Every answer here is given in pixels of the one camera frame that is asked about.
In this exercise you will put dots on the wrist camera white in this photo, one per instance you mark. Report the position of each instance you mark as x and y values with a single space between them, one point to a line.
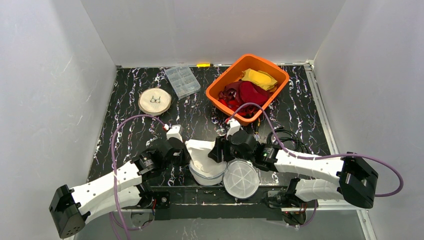
234 126
175 132

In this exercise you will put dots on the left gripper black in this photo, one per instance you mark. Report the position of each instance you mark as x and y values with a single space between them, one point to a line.
182 157

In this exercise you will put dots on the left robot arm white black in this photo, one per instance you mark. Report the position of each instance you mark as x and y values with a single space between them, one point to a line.
71 208

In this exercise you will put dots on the orange plastic bin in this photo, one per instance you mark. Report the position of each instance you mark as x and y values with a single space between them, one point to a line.
234 73

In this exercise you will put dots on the grey-trim mesh laundry bag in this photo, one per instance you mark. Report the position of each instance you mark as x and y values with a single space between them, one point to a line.
239 178

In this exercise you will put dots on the black yellow screwdriver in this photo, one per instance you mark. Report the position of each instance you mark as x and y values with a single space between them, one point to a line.
256 127

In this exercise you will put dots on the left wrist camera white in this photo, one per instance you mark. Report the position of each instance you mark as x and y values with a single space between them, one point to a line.
175 132

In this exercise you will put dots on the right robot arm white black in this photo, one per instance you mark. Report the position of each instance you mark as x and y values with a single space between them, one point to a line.
349 177

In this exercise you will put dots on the yellow marker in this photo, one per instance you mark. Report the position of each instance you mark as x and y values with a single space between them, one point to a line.
204 65

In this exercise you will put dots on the yellow bra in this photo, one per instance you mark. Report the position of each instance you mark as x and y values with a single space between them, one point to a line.
261 79

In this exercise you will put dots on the clear plastic compartment box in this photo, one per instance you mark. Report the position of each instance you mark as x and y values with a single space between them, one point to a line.
182 80

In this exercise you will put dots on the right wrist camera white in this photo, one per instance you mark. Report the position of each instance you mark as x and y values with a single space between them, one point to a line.
234 126

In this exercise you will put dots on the plain white bra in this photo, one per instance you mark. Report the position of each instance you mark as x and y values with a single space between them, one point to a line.
202 154

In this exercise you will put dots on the dark maroon bra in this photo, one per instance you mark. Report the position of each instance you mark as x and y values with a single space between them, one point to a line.
230 96

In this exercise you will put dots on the crimson red bra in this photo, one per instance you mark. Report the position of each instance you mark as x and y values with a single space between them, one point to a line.
251 93

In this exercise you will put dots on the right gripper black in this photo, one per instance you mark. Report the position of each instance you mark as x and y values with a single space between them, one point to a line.
218 151

